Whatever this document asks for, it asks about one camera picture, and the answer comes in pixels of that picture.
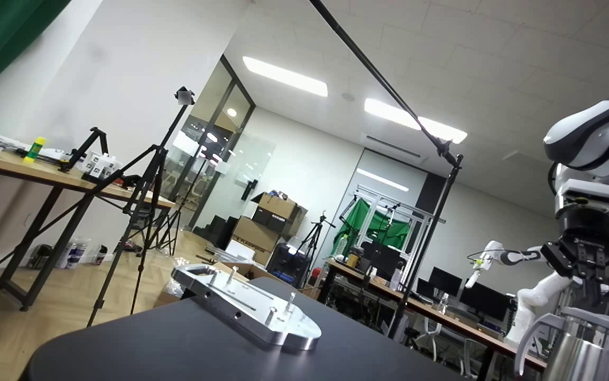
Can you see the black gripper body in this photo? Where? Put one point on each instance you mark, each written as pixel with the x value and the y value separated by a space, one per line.
pixel 591 243

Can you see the stainless steel flask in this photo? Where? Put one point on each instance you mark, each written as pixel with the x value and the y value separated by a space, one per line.
pixel 593 350

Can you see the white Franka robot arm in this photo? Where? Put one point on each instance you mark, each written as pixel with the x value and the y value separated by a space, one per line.
pixel 600 134

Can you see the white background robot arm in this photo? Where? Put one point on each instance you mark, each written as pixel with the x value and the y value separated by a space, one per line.
pixel 540 292

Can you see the black computer monitor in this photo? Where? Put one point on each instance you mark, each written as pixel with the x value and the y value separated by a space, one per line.
pixel 486 301
pixel 444 280

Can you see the long wooden desk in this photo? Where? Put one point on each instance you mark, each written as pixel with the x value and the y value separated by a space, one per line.
pixel 444 317

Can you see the long ceiling light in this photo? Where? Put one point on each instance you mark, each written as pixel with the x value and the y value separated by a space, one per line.
pixel 283 76
pixel 417 118

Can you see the green screen backdrop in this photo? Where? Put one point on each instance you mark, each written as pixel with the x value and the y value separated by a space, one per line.
pixel 371 224

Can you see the black boom stand pole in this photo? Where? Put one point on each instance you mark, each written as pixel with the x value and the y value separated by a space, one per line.
pixel 389 85

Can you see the distant black tripod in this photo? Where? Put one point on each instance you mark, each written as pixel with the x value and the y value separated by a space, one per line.
pixel 313 239

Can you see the cardboard box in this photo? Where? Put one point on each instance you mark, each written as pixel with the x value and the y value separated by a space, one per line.
pixel 276 209
pixel 254 233

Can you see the flat metal plate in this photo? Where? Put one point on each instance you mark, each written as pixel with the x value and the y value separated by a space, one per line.
pixel 254 309

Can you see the yellow green small bottle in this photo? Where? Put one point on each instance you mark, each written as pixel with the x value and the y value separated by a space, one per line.
pixel 35 148

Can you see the wrist camera mount plate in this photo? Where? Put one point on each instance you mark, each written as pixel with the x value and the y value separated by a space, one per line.
pixel 596 193

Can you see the black tripod with camera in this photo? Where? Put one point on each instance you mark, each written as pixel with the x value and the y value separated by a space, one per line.
pixel 150 183

